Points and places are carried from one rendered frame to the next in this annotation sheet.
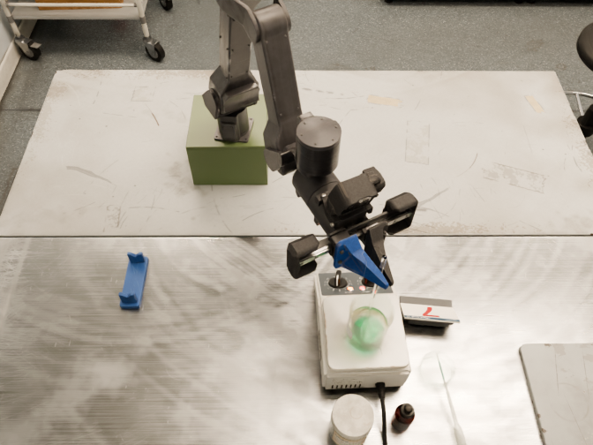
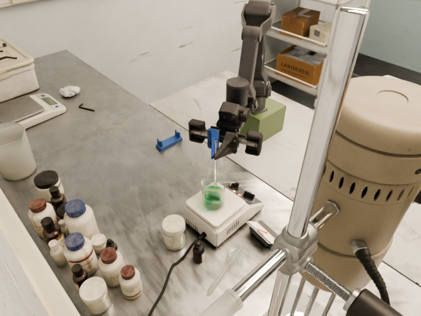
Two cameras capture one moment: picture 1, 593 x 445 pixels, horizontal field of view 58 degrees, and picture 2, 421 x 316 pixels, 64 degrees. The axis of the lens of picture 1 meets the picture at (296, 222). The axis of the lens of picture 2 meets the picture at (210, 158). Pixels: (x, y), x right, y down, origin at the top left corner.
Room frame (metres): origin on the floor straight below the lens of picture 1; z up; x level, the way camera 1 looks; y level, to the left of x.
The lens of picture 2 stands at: (-0.07, -0.56, 1.66)
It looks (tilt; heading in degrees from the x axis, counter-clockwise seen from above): 40 degrees down; 49
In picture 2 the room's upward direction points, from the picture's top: straight up
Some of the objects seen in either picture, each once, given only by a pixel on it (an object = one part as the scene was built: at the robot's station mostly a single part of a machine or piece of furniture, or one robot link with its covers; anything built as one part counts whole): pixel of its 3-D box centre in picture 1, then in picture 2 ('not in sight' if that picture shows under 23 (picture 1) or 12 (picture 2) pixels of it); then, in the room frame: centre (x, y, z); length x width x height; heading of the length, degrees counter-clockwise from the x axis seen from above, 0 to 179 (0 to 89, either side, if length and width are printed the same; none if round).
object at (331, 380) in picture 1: (359, 327); (222, 209); (0.37, -0.10, 0.94); 0.22 x 0.13 x 0.08; 4
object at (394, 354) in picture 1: (364, 330); (215, 203); (0.34, -0.11, 0.98); 0.12 x 0.12 x 0.01; 4
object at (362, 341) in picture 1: (369, 322); (214, 193); (0.34, -0.11, 1.03); 0.07 x 0.06 x 0.08; 153
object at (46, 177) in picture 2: not in sight; (49, 186); (0.04, 0.31, 0.94); 0.07 x 0.07 x 0.07
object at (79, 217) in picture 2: not in sight; (81, 222); (0.05, 0.09, 0.96); 0.07 x 0.07 x 0.13
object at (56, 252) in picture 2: not in sight; (57, 252); (-0.03, 0.06, 0.94); 0.03 x 0.03 x 0.08
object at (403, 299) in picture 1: (428, 309); (264, 231); (0.42, -0.23, 0.92); 0.09 x 0.06 x 0.04; 86
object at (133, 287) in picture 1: (132, 278); (168, 139); (0.46, 0.28, 0.92); 0.10 x 0.03 x 0.04; 1
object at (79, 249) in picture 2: not in sight; (80, 253); (0.01, 0.00, 0.96); 0.06 x 0.06 x 0.11
